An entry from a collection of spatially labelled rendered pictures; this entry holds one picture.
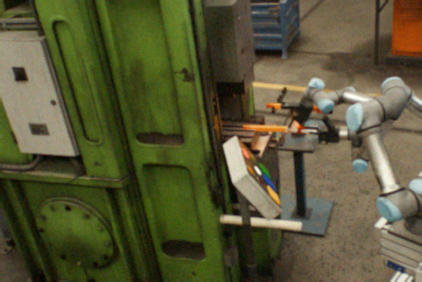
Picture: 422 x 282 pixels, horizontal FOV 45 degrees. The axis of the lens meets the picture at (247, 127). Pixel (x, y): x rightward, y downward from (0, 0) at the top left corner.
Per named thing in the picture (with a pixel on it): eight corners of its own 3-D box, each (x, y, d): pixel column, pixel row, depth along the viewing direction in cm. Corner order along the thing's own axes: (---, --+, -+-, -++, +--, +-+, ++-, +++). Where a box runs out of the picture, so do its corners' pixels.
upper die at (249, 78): (255, 79, 287) (253, 63, 282) (246, 95, 270) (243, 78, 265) (185, 77, 298) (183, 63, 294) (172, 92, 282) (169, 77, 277)
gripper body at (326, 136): (316, 143, 283) (339, 144, 280) (316, 130, 279) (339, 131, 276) (319, 137, 290) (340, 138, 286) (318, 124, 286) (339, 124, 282)
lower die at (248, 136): (260, 133, 304) (259, 121, 300) (251, 152, 287) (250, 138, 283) (194, 130, 315) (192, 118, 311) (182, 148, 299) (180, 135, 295)
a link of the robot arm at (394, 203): (424, 213, 219) (379, 95, 227) (395, 224, 215) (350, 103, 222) (409, 214, 230) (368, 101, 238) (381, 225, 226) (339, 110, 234)
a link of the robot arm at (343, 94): (405, 94, 228) (348, 82, 273) (384, 100, 225) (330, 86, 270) (407, 119, 231) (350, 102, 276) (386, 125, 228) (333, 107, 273)
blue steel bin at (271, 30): (302, 37, 712) (300, -15, 677) (287, 59, 648) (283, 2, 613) (223, 35, 752) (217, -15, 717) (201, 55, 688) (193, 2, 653)
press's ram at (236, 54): (259, 54, 293) (252, -17, 274) (241, 82, 261) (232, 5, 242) (191, 54, 305) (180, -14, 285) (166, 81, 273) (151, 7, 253)
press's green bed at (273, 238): (284, 237, 358) (279, 182, 336) (273, 275, 327) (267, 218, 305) (210, 229, 373) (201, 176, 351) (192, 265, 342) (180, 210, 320)
